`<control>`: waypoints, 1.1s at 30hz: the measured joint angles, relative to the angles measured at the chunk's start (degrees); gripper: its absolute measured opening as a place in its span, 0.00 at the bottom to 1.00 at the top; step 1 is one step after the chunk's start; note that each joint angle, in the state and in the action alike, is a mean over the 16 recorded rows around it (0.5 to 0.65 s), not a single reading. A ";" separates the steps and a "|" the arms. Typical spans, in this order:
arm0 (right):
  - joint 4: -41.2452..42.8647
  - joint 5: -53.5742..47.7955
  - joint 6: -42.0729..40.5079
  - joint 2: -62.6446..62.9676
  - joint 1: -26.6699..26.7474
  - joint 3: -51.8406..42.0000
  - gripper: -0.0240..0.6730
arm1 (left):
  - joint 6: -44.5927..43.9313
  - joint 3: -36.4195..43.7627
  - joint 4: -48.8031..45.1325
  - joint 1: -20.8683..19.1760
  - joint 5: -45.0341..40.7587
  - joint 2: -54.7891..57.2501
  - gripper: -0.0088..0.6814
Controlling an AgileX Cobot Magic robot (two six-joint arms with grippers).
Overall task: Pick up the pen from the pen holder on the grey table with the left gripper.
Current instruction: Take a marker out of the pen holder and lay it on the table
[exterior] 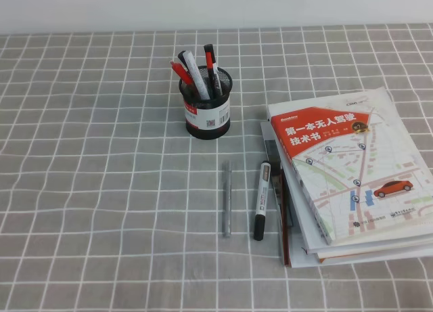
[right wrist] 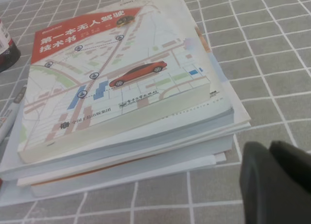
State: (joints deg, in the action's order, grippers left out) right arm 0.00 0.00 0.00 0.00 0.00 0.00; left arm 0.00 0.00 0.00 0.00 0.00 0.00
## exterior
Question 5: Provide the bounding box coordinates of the red gel pen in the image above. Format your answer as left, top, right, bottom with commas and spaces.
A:
170, 61, 193, 85

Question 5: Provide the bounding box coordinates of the grey pen on table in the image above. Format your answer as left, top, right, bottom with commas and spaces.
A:
223, 160, 232, 238

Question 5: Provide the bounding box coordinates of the black mesh pen holder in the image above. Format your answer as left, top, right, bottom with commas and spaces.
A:
179, 68, 233, 140

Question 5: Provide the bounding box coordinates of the white marker in holder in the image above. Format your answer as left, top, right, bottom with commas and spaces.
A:
178, 51, 210, 100

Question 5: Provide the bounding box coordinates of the white marker black cap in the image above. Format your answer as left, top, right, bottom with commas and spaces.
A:
253, 161, 271, 241

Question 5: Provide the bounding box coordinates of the red and black marker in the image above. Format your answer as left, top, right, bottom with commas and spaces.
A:
204, 44, 223, 99

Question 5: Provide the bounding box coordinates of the grey checkered tablecloth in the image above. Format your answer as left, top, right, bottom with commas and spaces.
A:
1, 24, 432, 311

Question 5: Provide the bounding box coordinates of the white book under top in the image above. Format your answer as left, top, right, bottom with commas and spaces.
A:
260, 121, 432, 268

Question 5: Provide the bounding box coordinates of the grey bottom book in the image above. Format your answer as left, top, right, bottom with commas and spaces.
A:
260, 121, 320, 268

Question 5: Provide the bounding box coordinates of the orange and white map book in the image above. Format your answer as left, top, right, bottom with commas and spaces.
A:
268, 88, 432, 246

